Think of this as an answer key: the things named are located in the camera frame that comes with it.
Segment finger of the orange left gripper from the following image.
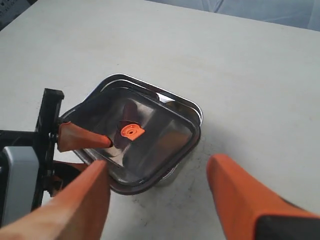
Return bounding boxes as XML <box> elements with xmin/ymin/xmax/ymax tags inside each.
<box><xmin>51</xmin><ymin>161</ymin><xmax>88</xmax><ymax>198</ymax></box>
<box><xmin>57</xmin><ymin>121</ymin><xmax>112</xmax><ymax>152</ymax></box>

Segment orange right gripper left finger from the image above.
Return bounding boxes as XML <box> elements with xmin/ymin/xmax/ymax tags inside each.
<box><xmin>0</xmin><ymin>160</ymin><xmax>111</xmax><ymax>240</ymax></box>

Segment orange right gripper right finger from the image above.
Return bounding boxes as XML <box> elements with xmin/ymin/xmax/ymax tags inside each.
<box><xmin>206</xmin><ymin>154</ymin><xmax>320</xmax><ymax>240</ymax></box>

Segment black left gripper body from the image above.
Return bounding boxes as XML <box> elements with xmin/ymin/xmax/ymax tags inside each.
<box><xmin>0</xmin><ymin>88</ymin><xmax>65</xmax><ymax>210</ymax></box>

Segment dark transparent lid orange seal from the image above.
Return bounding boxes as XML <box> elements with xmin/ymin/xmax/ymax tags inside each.
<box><xmin>62</xmin><ymin>86</ymin><xmax>201</xmax><ymax>195</ymax></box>

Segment stainless steel lunch box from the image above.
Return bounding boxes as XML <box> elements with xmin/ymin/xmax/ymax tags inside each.
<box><xmin>86</xmin><ymin>72</ymin><xmax>206</xmax><ymax>187</ymax></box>

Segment blue-grey backdrop cloth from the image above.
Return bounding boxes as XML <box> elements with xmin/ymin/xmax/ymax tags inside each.
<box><xmin>157</xmin><ymin>0</ymin><xmax>320</xmax><ymax>31</ymax></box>

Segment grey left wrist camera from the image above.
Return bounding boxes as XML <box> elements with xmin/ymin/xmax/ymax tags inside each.
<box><xmin>1</xmin><ymin>146</ymin><xmax>39</xmax><ymax>226</ymax></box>

